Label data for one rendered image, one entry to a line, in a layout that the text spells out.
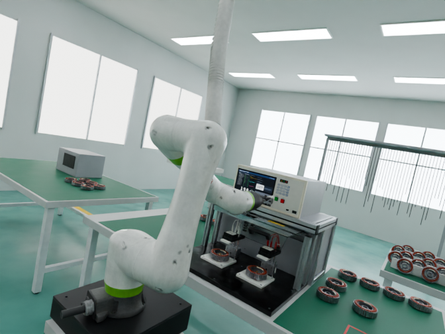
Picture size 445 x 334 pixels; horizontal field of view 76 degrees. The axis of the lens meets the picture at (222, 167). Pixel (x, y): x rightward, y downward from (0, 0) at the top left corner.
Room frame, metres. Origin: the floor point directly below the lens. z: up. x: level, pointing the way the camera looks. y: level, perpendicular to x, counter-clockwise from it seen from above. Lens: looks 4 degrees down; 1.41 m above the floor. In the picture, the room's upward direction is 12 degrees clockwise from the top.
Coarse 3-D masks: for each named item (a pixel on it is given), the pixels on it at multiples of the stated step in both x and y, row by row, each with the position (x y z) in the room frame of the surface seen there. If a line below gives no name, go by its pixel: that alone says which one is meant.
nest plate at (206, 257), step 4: (204, 256) 1.56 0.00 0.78; (208, 256) 1.58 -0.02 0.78; (208, 260) 1.54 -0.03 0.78; (212, 260) 1.53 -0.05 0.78; (216, 260) 1.54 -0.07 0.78; (228, 260) 1.58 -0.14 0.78; (232, 260) 1.59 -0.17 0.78; (216, 264) 1.50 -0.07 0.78; (220, 264) 1.50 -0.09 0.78; (224, 264) 1.51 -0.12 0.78; (228, 264) 1.54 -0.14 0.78
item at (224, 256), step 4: (212, 252) 1.56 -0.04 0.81; (216, 252) 1.61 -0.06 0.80; (220, 252) 1.60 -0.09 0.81; (224, 252) 1.60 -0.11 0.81; (212, 256) 1.55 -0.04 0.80; (216, 256) 1.54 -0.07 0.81; (220, 256) 1.53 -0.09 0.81; (224, 256) 1.54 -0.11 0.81; (228, 256) 1.56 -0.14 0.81; (220, 260) 1.53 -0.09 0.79; (224, 260) 1.54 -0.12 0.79
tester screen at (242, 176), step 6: (240, 174) 1.72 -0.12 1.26; (246, 174) 1.70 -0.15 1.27; (252, 174) 1.68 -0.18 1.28; (258, 174) 1.66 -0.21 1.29; (240, 180) 1.72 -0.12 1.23; (246, 180) 1.69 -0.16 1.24; (252, 180) 1.67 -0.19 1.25; (258, 180) 1.65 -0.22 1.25; (264, 180) 1.63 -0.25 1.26; (270, 180) 1.61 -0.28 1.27; (246, 186) 1.69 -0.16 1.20; (252, 186) 1.67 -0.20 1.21; (270, 186) 1.61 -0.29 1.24; (264, 192) 1.62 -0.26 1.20
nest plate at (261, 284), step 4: (240, 272) 1.45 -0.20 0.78; (244, 272) 1.46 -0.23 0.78; (240, 276) 1.42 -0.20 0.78; (244, 276) 1.42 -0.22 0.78; (268, 276) 1.48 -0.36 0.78; (248, 280) 1.39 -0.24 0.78; (252, 280) 1.39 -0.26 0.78; (256, 280) 1.40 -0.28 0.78; (264, 280) 1.42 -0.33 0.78; (268, 280) 1.43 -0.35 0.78; (272, 280) 1.45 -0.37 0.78; (256, 284) 1.36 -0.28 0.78; (260, 284) 1.36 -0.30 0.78; (264, 284) 1.37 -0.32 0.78
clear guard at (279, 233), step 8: (240, 224) 1.40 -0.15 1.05; (248, 224) 1.39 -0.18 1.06; (256, 224) 1.39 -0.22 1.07; (264, 224) 1.43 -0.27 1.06; (272, 224) 1.46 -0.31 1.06; (240, 232) 1.36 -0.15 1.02; (248, 232) 1.35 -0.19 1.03; (272, 232) 1.32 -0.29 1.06; (280, 232) 1.34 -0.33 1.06; (288, 232) 1.37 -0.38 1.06; (296, 232) 1.40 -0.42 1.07; (256, 240) 1.31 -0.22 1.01; (264, 240) 1.30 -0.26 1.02; (272, 240) 1.29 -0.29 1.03; (280, 240) 1.28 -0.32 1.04; (272, 248) 1.26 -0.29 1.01; (280, 248) 1.25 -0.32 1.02
